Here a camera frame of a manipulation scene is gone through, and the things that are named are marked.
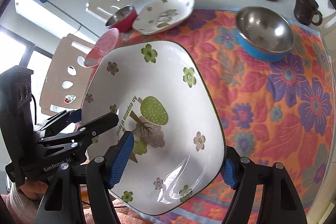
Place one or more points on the large floral white plate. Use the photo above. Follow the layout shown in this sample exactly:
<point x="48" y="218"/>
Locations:
<point x="170" y="82"/>

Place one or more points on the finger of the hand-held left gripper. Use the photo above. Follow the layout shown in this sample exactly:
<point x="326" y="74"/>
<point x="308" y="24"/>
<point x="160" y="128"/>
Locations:
<point x="65" y="117"/>
<point x="102" y="121"/>

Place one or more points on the blue steel bowl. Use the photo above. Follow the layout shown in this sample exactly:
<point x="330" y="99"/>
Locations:
<point x="262" y="27"/>

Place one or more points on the window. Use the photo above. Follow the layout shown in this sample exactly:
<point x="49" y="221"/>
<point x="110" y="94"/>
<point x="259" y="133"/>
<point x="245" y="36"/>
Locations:
<point x="15" y="50"/>

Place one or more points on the floral orange table cloth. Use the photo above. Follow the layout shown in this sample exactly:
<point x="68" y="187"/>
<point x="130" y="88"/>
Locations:
<point x="262" y="108"/>

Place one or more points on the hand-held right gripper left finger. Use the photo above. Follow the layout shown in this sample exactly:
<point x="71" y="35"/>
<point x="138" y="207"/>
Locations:
<point x="123" y="158"/>

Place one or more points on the small floral white plate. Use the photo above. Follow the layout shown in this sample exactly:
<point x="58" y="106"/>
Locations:
<point x="162" y="16"/>

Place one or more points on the person's left forearm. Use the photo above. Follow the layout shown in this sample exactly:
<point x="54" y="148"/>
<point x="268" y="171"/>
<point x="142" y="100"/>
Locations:
<point x="15" y="203"/>

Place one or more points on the pink bowl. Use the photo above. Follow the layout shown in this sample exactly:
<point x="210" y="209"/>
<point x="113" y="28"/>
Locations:
<point x="105" y="43"/>

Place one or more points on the brown mug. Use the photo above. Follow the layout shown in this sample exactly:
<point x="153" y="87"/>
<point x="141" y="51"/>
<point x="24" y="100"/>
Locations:
<point x="304" y="7"/>

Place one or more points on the red steel bowl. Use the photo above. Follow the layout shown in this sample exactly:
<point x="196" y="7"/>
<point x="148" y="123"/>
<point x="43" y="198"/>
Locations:
<point x="123" y="14"/>

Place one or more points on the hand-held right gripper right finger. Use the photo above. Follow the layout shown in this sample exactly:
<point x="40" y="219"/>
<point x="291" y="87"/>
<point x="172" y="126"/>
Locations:
<point x="227" y="171"/>

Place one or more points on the white refrigerator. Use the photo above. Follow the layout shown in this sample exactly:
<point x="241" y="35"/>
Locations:
<point x="65" y="11"/>

